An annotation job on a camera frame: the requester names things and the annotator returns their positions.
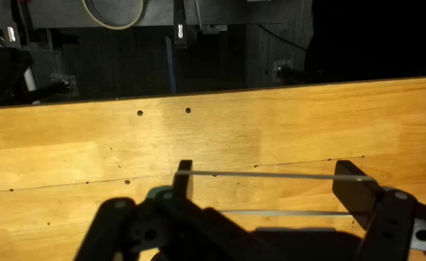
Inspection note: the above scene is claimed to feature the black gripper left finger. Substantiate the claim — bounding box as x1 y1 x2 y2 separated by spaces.
73 159 282 261

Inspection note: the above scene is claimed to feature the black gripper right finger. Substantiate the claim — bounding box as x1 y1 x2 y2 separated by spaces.
331 160 420 261

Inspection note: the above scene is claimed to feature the thin pale rubber band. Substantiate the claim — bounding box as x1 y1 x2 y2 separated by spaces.
175 170 376 218

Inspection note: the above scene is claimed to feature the white clamp piece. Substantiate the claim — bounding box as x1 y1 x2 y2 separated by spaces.
173 22 186 47

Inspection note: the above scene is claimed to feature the small white cylinder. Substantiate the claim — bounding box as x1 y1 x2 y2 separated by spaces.
23 67 39 93

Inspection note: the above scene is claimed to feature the olive tape roll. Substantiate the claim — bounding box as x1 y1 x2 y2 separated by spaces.
79 0 150 32

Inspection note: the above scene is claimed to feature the thin black cable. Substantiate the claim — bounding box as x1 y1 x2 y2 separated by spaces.
256 22 308 53

